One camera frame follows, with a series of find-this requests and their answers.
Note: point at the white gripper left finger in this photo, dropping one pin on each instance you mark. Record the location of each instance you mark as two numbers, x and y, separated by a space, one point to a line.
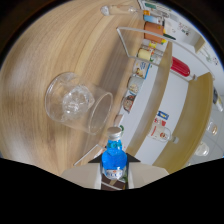
83 175

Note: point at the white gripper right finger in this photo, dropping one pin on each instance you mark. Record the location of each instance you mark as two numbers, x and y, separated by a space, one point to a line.
146 173

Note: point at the blue bottle silver cap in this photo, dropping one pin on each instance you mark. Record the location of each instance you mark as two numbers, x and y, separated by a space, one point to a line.
114 160

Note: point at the clear glass cup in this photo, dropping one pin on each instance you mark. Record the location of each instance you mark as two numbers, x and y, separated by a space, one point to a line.
76 101

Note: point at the clear bottle red label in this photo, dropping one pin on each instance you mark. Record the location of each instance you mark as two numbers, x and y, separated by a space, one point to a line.
160 131

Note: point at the blue patterned bowl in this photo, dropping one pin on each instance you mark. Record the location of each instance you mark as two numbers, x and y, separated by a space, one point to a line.
141 69

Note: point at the red liquid bottle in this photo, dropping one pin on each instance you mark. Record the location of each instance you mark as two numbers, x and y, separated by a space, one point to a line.
180 66

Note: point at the small blue white bottle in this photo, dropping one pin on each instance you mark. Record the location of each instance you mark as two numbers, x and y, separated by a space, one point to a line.
152 19

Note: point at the white-frame wooden shelf rack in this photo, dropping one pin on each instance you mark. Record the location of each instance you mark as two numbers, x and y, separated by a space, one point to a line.
196 110

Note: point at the wooden wall shelf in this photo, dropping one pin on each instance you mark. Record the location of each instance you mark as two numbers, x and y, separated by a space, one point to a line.
203 43

